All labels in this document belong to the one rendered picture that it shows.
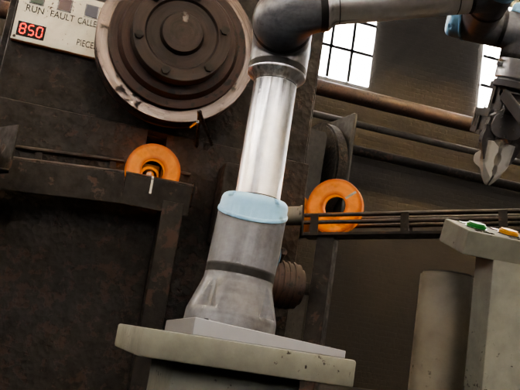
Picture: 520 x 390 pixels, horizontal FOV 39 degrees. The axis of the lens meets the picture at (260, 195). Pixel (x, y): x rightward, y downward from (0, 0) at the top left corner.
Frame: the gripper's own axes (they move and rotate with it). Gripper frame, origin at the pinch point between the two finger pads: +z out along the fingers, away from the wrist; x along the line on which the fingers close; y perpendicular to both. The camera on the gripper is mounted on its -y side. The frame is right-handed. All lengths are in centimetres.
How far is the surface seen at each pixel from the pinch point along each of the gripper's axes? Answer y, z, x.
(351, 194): 55, 15, 7
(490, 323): -9.9, 27.1, -2.5
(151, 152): 76, 17, 61
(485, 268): -3.6, 17.5, -2.1
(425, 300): 8.1, 29.2, 2.3
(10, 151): 47, 20, 96
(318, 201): 59, 19, 14
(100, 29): 85, -13, 81
